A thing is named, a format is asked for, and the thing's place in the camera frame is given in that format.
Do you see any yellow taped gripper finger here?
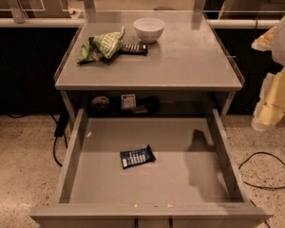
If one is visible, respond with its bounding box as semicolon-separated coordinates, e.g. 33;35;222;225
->
252;67;285;131
252;26;276;51

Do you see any blue rxbar blueberry bar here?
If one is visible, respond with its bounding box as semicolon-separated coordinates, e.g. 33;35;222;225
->
120;145;156;169

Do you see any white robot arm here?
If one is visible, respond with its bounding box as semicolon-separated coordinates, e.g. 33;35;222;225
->
252;15;285;131

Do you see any grey cabinet with counter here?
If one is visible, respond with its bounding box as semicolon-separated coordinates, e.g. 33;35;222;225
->
55;10;242;111

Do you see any open grey top drawer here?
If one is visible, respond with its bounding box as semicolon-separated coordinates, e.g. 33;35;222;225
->
30;110;273;228

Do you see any white ceramic bowl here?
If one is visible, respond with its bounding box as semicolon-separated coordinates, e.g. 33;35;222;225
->
133;18;165;43

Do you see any dark snack bar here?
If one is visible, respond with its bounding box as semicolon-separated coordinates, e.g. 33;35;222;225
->
119;44;148;55

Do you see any white label sticker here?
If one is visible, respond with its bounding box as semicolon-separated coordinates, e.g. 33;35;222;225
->
121;94;136;109

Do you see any green chip bag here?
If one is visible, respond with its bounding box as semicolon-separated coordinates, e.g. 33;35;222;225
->
77;27;125;65

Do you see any round grey knob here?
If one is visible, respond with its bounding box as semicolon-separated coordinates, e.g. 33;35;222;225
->
91;96;110;111

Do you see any black floor cable right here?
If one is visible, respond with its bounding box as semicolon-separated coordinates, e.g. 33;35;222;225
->
237;151;285;190

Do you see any black cable left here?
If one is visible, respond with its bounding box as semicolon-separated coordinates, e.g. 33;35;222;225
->
6;112;69;168

